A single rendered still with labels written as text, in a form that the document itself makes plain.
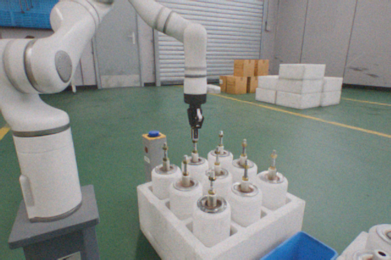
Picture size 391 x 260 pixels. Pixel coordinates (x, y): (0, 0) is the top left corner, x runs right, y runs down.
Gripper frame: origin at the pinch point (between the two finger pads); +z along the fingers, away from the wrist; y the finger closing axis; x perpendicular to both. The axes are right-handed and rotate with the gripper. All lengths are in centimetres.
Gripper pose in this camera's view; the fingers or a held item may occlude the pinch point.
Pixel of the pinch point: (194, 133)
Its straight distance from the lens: 80.1
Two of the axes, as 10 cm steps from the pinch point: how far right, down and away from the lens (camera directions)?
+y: 2.8, 2.8, -9.2
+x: 9.6, -0.7, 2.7
